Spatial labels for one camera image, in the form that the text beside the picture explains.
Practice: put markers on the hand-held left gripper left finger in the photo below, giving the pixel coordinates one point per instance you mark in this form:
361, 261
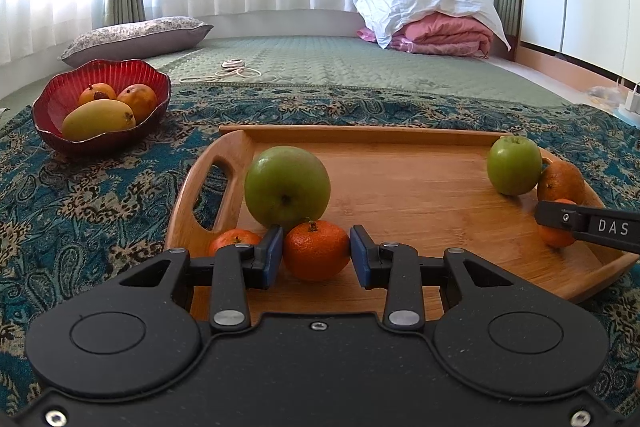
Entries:
274, 253

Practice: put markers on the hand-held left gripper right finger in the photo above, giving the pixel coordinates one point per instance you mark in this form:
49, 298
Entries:
358, 257

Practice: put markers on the teal paisley blanket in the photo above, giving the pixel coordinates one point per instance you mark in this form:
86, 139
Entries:
100, 207

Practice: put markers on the folded pink blanket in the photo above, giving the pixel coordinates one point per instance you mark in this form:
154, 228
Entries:
440, 34

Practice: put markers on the red scalloped bowl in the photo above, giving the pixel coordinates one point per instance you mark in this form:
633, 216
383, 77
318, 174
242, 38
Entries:
60, 92

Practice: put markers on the large green apple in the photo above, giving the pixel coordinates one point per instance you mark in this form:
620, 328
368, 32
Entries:
285, 187

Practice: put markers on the white charger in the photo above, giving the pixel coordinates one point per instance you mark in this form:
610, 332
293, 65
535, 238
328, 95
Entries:
631, 102

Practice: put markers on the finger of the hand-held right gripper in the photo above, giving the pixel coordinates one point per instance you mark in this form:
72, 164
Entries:
600, 227

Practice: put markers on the yellow mango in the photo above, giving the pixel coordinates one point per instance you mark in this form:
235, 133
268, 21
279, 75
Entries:
97, 121

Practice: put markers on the floral pillow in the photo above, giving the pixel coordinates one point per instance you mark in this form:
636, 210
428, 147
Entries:
135, 39

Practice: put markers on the green quilted bed cover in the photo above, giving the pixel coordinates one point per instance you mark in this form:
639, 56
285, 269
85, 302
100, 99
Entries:
325, 62

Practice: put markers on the large orange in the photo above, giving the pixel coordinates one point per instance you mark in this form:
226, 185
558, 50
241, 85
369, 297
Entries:
562, 182

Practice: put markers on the small orange mango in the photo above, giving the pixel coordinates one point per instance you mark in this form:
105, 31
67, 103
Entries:
140, 99
95, 96

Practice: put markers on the small green apple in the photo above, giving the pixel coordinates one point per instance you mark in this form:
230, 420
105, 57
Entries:
514, 164

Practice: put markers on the small tangerine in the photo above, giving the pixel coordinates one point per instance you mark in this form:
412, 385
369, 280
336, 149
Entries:
555, 237
232, 239
316, 252

